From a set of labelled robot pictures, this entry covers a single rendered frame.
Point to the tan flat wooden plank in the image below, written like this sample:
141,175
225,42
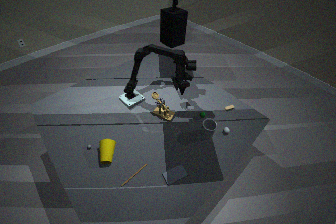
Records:
229,108

